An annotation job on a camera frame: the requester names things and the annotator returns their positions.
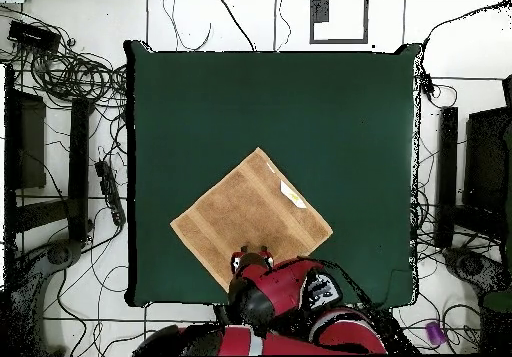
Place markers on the tan terry towel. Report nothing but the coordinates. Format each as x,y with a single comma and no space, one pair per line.
248,213

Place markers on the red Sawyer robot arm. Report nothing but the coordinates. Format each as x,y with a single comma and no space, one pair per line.
280,301

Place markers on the dark flat panel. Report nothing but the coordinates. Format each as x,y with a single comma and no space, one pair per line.
486,161

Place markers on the black power strip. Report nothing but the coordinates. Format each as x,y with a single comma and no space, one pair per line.
111,195

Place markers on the dark green table cloth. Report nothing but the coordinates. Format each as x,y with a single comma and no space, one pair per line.
240,93

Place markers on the purple small object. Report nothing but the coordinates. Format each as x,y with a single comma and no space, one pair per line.
435,333

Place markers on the dark framed stand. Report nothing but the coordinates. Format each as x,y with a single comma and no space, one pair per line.
30,141

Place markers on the black adapter box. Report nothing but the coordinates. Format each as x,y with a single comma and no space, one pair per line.
34,36

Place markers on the black upright post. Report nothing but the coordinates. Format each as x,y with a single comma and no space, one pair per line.
447,177
78,169

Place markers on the gray floor frame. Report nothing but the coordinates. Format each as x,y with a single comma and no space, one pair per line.
366,17

